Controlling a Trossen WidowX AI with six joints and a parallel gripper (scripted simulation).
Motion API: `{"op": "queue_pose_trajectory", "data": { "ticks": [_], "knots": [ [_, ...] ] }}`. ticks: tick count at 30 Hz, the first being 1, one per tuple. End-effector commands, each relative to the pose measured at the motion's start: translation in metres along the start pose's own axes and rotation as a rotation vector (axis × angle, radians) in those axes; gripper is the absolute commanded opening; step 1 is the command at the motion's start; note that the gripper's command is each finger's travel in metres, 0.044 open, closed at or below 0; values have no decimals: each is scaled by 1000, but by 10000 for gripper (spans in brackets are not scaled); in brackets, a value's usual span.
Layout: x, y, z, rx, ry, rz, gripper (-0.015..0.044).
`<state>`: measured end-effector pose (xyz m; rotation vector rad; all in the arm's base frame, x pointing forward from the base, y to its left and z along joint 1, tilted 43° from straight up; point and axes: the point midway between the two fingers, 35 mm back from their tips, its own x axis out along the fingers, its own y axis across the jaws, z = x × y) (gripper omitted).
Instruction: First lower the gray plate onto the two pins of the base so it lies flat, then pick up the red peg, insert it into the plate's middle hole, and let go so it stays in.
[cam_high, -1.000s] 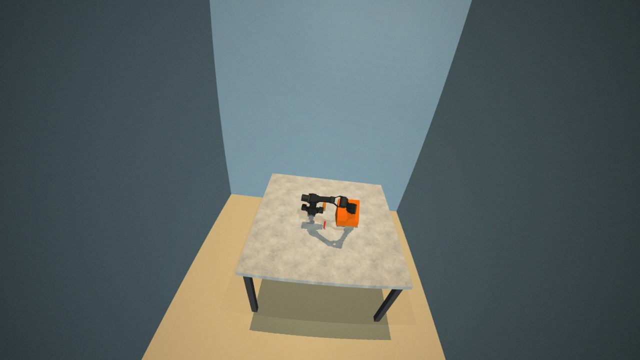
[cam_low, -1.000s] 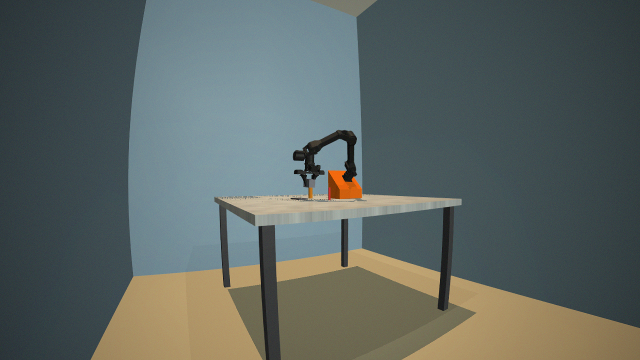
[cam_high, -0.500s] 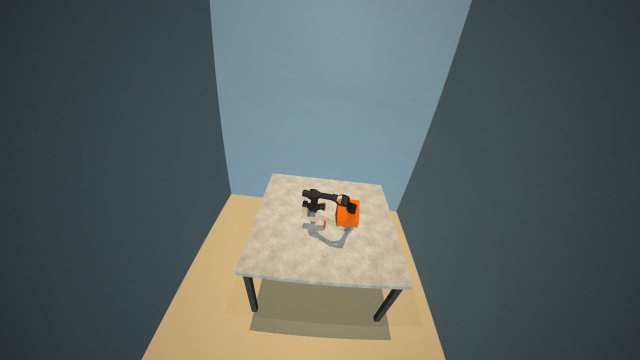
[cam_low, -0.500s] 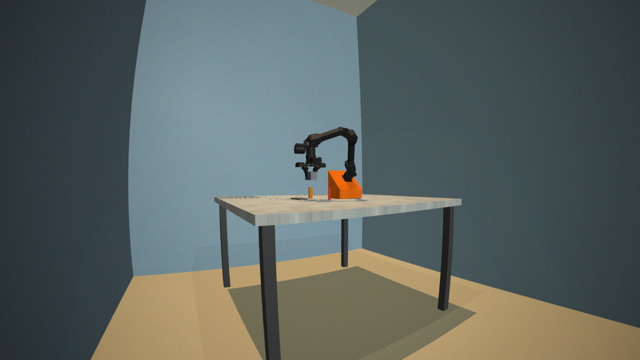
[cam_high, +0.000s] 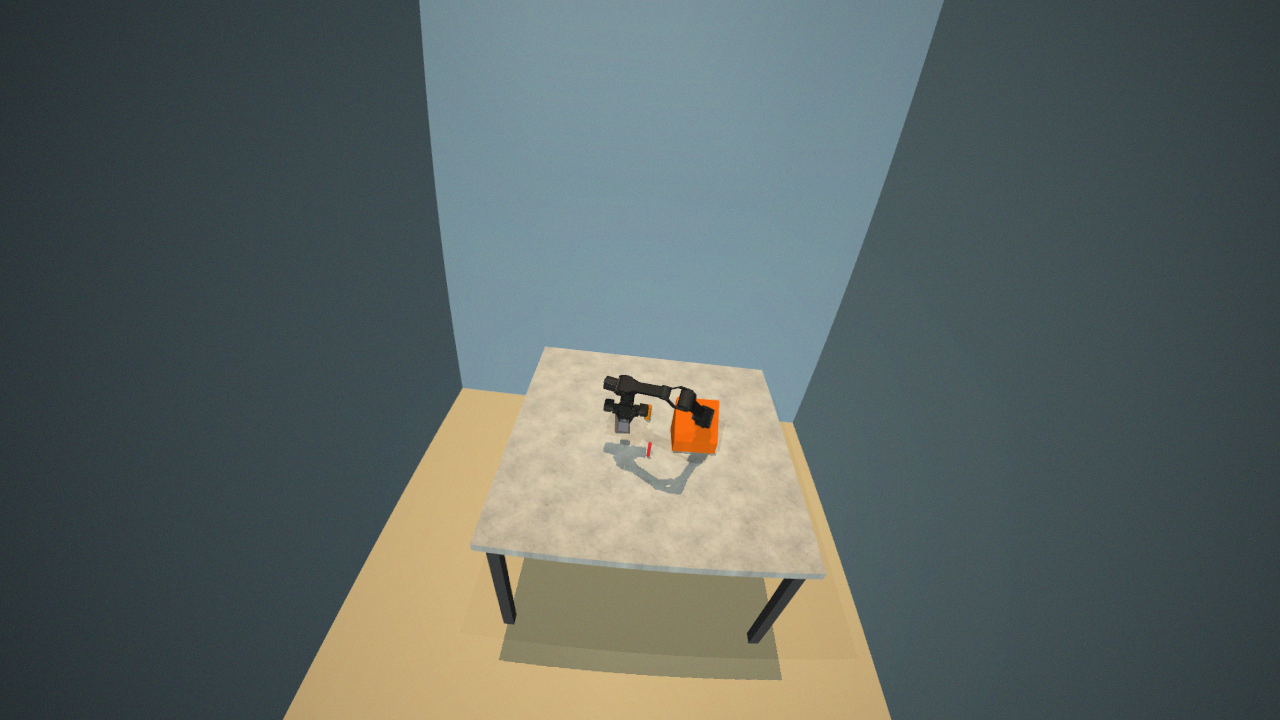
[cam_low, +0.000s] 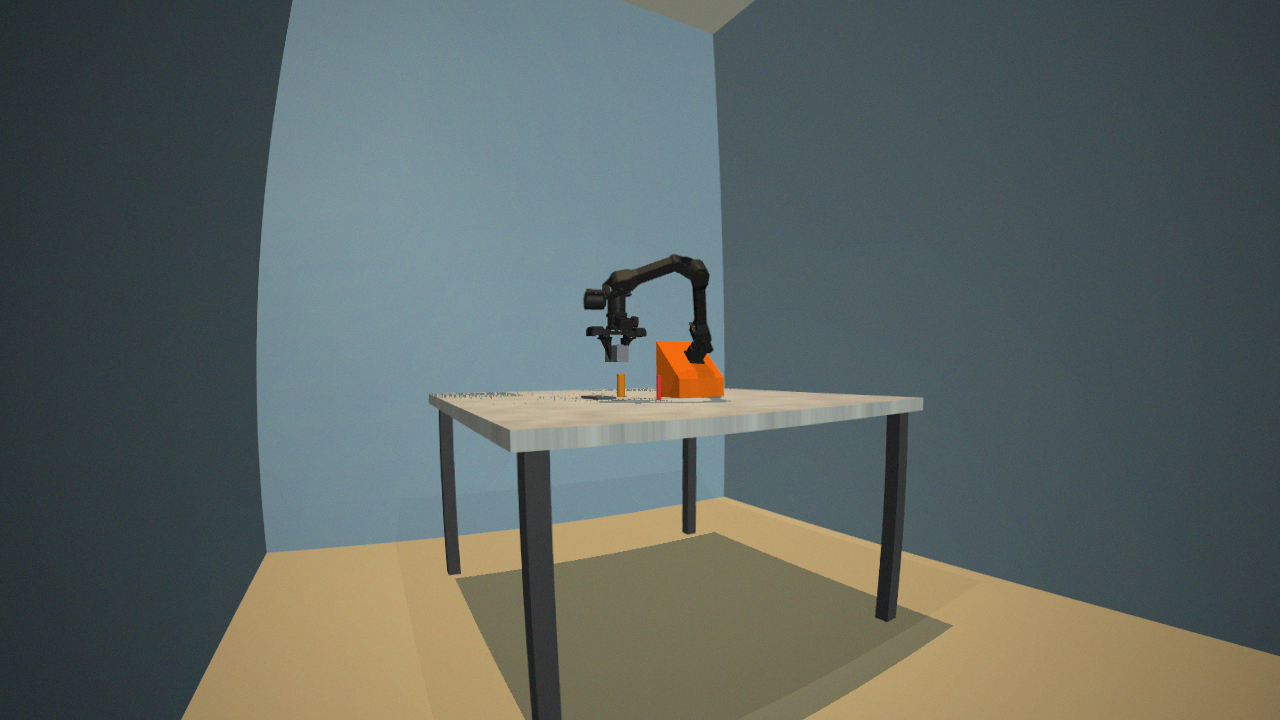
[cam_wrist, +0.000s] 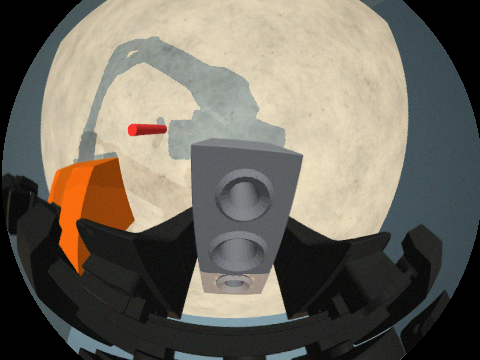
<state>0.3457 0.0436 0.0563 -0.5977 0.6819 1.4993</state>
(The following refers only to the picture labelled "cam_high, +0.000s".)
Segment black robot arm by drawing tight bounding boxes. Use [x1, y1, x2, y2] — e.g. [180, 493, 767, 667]
[603, 375, 716, 428]

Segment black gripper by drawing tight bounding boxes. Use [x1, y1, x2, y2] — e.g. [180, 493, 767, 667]
[603, 396, 649, 424]

